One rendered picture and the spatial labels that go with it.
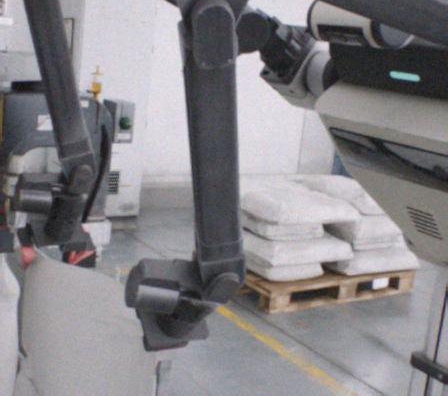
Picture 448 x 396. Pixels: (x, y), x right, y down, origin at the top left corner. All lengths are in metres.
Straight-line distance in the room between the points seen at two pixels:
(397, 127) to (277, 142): 5.83
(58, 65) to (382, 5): 0.64
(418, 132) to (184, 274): 0.41
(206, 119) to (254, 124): 5.99
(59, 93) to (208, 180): 0.49
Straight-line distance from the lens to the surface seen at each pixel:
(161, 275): 0.99
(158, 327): 1.10
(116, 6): 5.38
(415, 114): 1.19
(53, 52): 1.27
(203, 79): 0.79
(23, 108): 1.55
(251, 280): 4.35
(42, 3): 1.24
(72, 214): 1.40
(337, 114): 1.28
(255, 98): 6.77
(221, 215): 0.91
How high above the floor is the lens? 1.49
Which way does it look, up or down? 11 degrees down
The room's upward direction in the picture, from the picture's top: 6 degrees clockwise
